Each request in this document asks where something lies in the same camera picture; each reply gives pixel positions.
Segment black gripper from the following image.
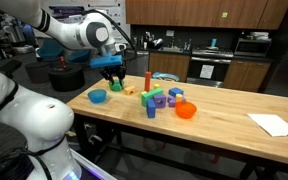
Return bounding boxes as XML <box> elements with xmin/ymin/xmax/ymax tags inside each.
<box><xmin>100</xmin><ymin>65</ymin><xmax>128</xmax><ymax>89</ymax></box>

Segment green arch block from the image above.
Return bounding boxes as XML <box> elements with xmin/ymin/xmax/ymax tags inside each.
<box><xmin>108</xmin><ymin>78</ymin><xmax>125</xmax><ymax>93</ymax></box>

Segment lit robot base platform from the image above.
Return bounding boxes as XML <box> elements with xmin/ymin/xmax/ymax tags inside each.
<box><xmin>69</xmin><ymin>149</ymin><xmax>118</xmax><ymax>180</ymax></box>

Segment orange arch block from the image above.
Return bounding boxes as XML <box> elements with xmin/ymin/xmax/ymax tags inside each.
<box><xmin>123</xmin><ymin>85</ymin><xmax>137</xmax><ymax>96</ymax></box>

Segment red cylinder block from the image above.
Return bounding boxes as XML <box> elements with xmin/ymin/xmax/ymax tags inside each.
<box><xmin>144</xmin><ymin>71</ymin><xmax>152</xmax><ymax>93</ymax></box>

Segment long green block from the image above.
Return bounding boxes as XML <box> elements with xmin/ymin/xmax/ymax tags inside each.
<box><xmin>141</xmin><ymin>87</ymin><xmax>164</xmax><ymax>108</ymax></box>

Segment blue cube block with hole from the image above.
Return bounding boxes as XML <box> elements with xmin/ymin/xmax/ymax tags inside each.
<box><xmin>146</xmin><ymin>99</ymin><xmax>157</xmax><ymax>119</ymax></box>

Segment purple block with hole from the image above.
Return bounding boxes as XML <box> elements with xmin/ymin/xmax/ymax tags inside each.
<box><xmin>152</xmin><ymin>93</ymin><xmax>168</xmax><ymax>109</ymax></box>

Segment small purple block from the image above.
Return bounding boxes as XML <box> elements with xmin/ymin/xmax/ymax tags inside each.
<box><xmin>167</xmin><ymin>95</ymin><xmax>187</xmax><ymax>108</ymax></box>

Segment wooden butcher block table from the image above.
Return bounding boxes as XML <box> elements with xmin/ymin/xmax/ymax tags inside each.
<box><xmin>72</xmin><ymin>113</ymin><xmax>288</xmax><ymax>180</ymax></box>

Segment blue plastic bowl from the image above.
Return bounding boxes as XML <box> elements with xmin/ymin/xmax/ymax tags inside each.
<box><xmin>87</xmin><ymin>88</ymin><xmax>108</xmax><ymax>104</ymax></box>

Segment steel dishwasher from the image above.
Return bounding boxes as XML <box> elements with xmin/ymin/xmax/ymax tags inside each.
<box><xmin>127</xmin><ymin>49</ymin><xmax>150</xmax><ymax>78</ymax></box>

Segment light blue plastic seat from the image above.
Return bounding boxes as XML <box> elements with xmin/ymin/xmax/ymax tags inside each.
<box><xmin>151</xmin><ymin>71</ymin><xmax>181</xmax><ymax>83</ymax></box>

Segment wooden lower kitchen cabinets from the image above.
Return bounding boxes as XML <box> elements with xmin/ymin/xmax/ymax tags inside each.
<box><xmin>148</xmin><ymin>52</ymin><xmax>191</xmax><ymax>83</ymax></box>

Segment wooden kitchen cabinets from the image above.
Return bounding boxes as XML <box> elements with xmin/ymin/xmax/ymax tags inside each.
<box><xmin>148</xmin><ymin>52</ymin><xmax>191</xmax><ymax>83</ymax></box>
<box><xmin>125</xmin><ymin>0</ymin><xmax>288</xmax><ymax>30</ymax></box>

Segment black kettle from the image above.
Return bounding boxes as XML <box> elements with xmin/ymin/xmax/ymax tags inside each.
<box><xmin>151</xmin><ymin>37</ymin><xmax>164</xmax><ymax>50</ymax></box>

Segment steel kitchen sink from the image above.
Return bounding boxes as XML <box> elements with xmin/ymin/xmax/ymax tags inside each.
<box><xmin>158</xmin><ymin>46</ymin><xmax>185</xmax><ymax>54</ymax></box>

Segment blue lounge chair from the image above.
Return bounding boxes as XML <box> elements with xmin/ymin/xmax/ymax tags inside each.
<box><xmin>37</xmin><ymin>38</ymin><xmax>65</xmax><ymax>63</ymax></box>

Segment orange plastic bowl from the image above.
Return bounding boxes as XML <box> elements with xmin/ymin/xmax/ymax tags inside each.
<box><xmin>174</xmin><ymin>101</ymin><xmax>198</xmax><ymax>120</ymax></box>

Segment small black round ottoman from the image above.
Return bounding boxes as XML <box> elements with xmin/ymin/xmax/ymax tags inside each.
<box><xmin>24</xmin><ymin>61</ymin><xmax>52</xmax><ymax>84</ymax></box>

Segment white paper on oven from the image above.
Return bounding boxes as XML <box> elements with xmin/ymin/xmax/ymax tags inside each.
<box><xmin>199</xmin><ymin>64</ymin><xmax>215</xmax><ymax>80</ymax></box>

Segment black steel oven range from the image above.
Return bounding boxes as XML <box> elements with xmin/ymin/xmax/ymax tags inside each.
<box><xmin>187</xmin><ymin>46</ymin><xmax>234</xmax><ymax>88</ymax></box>

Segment wooden upper kitchen cabinets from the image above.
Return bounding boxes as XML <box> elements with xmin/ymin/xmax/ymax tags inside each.
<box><xmin>125</xmin><ymin>0</ymin><xmax>288</xmax><ymax>30</ymax></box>

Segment wooden cabinet beside oven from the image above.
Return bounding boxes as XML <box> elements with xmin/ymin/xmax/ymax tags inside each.
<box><xmin>223</xmin><ymin>59</ymin><xmax>272</xmax><ymax>93</ymax></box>

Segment steel microwave oven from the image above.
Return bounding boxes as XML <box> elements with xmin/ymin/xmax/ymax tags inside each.
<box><xmin>234</xmin><ymin>37</ymin><xmax>272</xmax><ymax>58</ymax></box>

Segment white paper sheet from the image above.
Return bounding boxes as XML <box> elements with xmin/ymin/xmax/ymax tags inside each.
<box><xmin>247</xmin><ymin>113</ymin><xmax>288</xmax><ymax>138</ymax></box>

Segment blue wrist camera housing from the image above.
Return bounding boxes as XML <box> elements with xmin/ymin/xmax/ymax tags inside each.
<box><xmin>89</xmin><ymin>54</ymin><xmax>123</xmax><ymax>70</ymax></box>

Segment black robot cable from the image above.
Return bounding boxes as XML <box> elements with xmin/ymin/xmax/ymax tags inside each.
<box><xmin>82</xmin><ymin>8</ymin><xmax>138</xmax><ymax>63</ymax></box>

